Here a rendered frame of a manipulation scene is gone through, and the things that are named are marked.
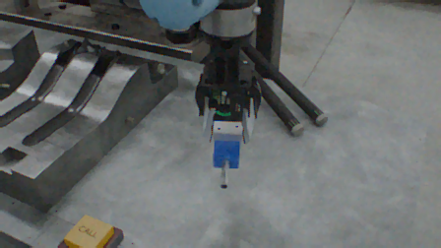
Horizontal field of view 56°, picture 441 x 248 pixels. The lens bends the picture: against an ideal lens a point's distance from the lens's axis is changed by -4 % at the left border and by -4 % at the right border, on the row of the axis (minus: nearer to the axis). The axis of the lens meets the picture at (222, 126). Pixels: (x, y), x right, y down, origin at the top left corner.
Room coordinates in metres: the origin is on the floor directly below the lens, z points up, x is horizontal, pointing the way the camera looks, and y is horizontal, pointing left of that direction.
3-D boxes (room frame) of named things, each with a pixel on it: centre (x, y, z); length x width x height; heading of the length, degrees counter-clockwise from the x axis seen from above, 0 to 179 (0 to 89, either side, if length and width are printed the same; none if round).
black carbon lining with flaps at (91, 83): (0.80, 0.36, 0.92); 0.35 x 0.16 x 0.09; 155
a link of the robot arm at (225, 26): (0.56, -0.01, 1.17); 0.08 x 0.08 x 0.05
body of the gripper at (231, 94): (0.55, -0.01, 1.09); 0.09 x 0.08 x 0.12; 176
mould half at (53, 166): (0.81, 0.34, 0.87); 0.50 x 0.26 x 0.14; 155
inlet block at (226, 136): (0.54, -0.01, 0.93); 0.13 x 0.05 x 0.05; 176
